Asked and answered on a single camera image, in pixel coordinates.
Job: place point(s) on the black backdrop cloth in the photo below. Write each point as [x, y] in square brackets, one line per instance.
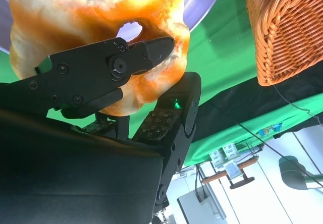
[239, 103]

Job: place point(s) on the green tablecloth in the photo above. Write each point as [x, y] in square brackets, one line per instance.
[222, 57]

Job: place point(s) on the orange wicker basket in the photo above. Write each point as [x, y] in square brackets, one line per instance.
[285, 32]

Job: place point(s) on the blue patterned card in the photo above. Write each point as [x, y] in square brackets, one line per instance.
[232, 169]

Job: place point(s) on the lavender round plate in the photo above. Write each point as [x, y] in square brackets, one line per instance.
[202, 2]

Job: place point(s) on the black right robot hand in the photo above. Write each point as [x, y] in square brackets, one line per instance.
[75, 171]

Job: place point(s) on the grey background robot arm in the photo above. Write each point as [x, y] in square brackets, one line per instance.
[290, 173]

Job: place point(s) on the orange wooden bar stand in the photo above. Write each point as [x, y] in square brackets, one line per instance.
[214, 176]

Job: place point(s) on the colourful label sticker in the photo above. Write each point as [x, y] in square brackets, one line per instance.
[271, 130]

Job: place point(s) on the green white carton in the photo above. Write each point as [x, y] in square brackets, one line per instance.
[230, 150]
[216, 156]

